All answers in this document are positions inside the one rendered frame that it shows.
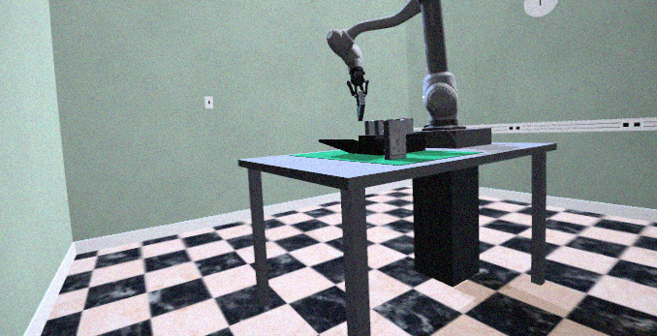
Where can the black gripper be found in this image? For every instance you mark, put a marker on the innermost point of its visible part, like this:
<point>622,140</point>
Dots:
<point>357,81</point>

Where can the green flat mat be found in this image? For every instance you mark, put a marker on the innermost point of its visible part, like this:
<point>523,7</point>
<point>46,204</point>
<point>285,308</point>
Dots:
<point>412,158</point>

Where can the status display screen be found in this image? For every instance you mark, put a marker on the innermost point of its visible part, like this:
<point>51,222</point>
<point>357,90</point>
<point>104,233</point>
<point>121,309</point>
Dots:
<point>353,146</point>

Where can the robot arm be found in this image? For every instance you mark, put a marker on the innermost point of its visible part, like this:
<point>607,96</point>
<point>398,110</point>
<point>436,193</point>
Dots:
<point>440,98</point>

